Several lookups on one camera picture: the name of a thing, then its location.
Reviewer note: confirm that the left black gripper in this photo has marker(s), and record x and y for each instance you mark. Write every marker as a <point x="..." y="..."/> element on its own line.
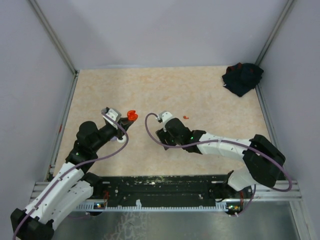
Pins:
<point x="124" y="122"/>

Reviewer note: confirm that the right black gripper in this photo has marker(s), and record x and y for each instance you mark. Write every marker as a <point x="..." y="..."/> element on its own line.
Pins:
<point x="163" y="137"/>

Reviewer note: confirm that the white earbud charging case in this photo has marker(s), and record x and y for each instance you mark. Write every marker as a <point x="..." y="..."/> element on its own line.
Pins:
<point x="121" y="140"/>

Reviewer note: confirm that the orange earbud charging case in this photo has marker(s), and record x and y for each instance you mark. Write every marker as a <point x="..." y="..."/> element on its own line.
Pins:
<point x="132" y="115"/>

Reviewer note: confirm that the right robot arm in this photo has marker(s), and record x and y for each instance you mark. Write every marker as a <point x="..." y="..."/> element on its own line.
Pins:
<point x="262" y="160"/>

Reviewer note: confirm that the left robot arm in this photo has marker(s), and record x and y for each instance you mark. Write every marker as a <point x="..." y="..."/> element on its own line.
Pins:
<point x="74" y="183"/>

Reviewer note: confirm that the dark blue cloth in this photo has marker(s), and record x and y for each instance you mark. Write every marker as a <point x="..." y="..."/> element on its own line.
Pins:
<point x="242" y="77"/>

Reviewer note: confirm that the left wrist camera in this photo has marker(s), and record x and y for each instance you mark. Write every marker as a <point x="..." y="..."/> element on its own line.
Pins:
<point x="111" y="116"/>

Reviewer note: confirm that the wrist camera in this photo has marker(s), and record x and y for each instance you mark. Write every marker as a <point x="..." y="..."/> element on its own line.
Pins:
<point x="163" y="118"/>
<point x="111" y="116"/>

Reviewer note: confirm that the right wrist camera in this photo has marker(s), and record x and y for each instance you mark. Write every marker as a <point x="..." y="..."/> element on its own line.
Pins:
<point x="163" y="118"/>

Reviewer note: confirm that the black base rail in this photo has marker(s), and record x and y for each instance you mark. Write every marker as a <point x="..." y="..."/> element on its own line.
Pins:
<point x="179" y="193"/>

